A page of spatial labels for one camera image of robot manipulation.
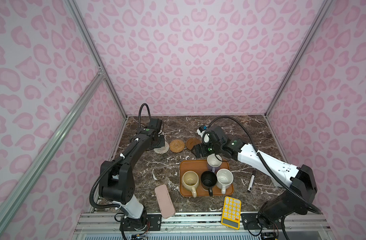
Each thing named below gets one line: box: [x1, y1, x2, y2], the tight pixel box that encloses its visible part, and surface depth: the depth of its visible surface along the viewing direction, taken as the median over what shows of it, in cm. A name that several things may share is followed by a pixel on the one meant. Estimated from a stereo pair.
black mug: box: [200, 170, 218, 197], surface depth 81 cm
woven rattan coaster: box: [169, 139, 185, 153], surface depth 104 cm
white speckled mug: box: [216, 168, 234, 195], surface depth 82 cm
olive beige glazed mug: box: [181, 170, 200, 198], surface depth 80 cm
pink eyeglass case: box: [154, 184, 176, 219], surface depth 79 cm
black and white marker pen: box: [247, 170, 256, 193], surface depth 86 cm
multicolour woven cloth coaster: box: [153, 141, 169, 155], surface depth 102 cm
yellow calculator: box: [221, 196, 242, 230], surface depth 76 cm
